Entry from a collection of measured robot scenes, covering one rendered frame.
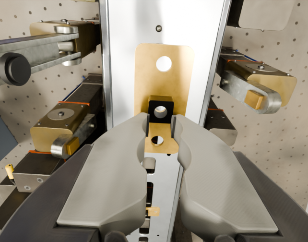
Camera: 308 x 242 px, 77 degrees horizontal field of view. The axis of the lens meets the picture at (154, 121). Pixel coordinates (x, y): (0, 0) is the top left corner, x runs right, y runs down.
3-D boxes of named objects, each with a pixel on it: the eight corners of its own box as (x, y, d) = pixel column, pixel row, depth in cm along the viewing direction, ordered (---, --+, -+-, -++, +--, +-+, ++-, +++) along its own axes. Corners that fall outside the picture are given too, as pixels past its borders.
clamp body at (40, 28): (116, 40, 64) (78, 66, 32) (86, 38, 63) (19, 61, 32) (115, 18, 60) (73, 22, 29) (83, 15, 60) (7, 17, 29)
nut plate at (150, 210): (159, 207, 57) (159, 211, 56) (159, 215, 59) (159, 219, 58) (131, 206, 57) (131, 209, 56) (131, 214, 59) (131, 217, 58)
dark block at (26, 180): (104, 104, 74) (54, 194, 37) (86, 103, 74) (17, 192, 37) (103, 92, 72) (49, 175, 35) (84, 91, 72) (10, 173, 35)
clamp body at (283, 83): (234, 66, 67) (300, 110, 37) (200, 64, 67) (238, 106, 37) (240, 46, 64) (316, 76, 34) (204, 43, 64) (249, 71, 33)
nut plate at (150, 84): (178, 151, 16) (180, 161, 15) (133, 150, 16) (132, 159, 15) (195, 45, 12) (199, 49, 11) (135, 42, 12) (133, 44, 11)
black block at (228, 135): (213, 101, 74) (244, 148, 48) (187, 99, 73) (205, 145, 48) (216, 88, 71) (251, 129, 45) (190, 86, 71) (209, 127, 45)
